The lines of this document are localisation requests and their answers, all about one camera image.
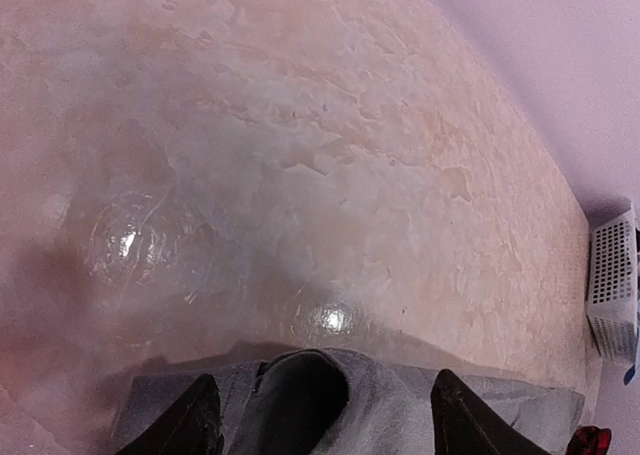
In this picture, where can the white plastic laundry basket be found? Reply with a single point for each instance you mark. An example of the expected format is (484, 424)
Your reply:
(613, 288)

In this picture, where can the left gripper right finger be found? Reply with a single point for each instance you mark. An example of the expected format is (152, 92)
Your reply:
(465, 424)

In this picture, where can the light blue shirt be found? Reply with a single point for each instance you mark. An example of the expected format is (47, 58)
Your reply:
(633, 370)

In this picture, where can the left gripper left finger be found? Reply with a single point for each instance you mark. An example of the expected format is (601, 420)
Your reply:
(171, 414)

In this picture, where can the red black plaid shirt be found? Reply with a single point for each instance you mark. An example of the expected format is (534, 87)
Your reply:
(590, 440)

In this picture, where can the grey long sleeve shirt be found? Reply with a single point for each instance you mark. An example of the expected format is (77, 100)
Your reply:
(337, 401)

